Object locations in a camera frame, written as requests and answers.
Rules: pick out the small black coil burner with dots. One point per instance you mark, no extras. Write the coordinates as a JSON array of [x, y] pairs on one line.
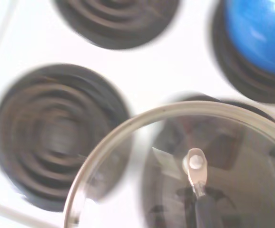
[[118, 21], [44, 133]]

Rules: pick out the large black coil burner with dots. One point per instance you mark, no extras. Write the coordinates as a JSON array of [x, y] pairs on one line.
[[242, 78]]

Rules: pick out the white electric stove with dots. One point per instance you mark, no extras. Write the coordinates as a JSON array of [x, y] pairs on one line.
[[151, 71]]

